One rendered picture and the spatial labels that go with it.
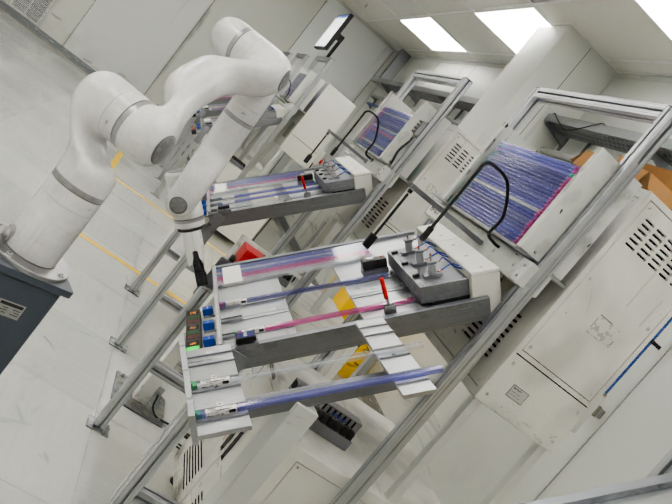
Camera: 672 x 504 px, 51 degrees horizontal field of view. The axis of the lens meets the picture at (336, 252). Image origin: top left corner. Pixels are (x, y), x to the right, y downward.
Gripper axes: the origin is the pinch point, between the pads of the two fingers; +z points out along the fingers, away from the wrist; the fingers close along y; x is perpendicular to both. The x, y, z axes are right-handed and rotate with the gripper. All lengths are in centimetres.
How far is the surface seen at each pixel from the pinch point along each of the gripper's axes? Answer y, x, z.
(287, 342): 32.0, 19.5, 10.3
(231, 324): 13.4, 6.2, 10.2
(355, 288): 4.5, 43.1, 10.2
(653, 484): 109, 69, 12
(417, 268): 14, 60, 4
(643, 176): -1, 139, -6
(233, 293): -10.7, 8.0, 10.2
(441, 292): 28, 62, 7
